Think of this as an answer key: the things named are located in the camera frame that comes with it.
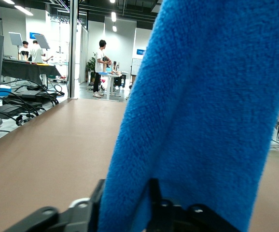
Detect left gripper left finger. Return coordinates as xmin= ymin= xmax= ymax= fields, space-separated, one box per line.
xmin=3 ymin=178 xmax=106 ymax=232

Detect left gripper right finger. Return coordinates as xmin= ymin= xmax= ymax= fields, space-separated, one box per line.
xmin=148 ymin=178 xmax=241 ymax=232

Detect blue microfibre towel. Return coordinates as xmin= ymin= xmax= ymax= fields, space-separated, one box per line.
xmin=97 ymin=0 xmax=279 ymax=232

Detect flat black electronics box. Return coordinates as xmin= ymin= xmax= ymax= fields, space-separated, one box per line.
xmin=0 ymin=103 xmax=43 ymax=119
xmin=6 ymin=87 xmax=58 ymax=102

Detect white standing desk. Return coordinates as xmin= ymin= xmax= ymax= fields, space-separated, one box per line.
xmin=98 ymin=71 xmax=128 ymax=101

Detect green potted plant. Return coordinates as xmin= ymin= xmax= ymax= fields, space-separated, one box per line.
xmin=85 ymin=57 xmax=97 ymax=84

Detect person white shirt black trousers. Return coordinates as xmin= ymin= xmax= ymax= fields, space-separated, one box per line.
xmin=93 ymin=40 xmax=112 ymax=99

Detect black draped table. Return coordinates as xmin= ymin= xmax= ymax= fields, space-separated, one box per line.
xmin=1 ymin=59 xmax=62 ymax=86

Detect whiteboard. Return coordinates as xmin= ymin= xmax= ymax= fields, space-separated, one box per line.
xmin=131 ymin=58 xmax=144 ymax=76

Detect person white shirt seen behind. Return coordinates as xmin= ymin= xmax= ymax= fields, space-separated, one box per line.
xmin=29 ymin=40 xmax=54 ymax=64

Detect metal room pillar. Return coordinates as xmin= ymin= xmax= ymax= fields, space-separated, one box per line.
xmin=68 ymin=0 xmax=79 ymax=99

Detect person printed white shirt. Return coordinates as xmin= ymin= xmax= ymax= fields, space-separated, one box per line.
xmin=18 ymin=41 xmax=31 ymax=61

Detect grey panel on stand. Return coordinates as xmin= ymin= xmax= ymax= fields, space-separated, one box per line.
xmin=34 ymin=33 xmax=51 ymax=50
xmin=8 ymin=31 xmax=24 ymax=60

